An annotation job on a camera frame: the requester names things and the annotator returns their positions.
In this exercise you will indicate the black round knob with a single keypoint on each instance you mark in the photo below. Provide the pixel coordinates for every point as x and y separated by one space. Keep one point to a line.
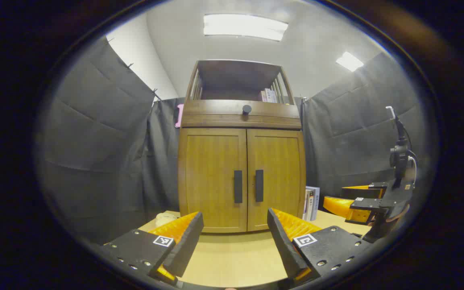
247 109

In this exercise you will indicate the wooden cabinet door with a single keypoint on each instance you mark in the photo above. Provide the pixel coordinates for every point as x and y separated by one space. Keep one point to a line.
282 181
210 181

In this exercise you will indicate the wooden double-door shoe cabinet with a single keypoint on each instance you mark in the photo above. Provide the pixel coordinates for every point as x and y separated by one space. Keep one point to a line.
236 80

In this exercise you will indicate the dark band white book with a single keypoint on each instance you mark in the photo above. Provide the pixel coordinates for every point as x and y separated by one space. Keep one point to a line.
306 203

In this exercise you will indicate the pink spine book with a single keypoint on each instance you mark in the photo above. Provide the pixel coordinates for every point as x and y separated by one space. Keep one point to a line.
262 96

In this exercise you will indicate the pale blue book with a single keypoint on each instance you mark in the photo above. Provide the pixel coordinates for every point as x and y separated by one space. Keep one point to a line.
315 203

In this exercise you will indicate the small ceiling light panel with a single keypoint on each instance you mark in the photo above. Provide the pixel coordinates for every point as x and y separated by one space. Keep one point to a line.
349 61

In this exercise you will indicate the cream round object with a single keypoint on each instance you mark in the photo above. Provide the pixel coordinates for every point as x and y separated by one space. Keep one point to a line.
166 219

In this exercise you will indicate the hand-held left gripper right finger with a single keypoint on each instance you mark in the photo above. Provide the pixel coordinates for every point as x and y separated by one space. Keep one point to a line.
282 245

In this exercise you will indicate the large ceiling light panel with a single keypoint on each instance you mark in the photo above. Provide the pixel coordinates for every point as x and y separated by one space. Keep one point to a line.
244 27

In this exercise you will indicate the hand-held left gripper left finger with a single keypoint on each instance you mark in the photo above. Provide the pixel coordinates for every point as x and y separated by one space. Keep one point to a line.
185 249

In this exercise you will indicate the ribbed wooden drawer front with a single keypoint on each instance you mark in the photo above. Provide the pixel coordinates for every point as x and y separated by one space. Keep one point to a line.
212 114

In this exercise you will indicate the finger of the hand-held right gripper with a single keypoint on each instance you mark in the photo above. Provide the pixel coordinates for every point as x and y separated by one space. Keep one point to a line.
363 191
338 206

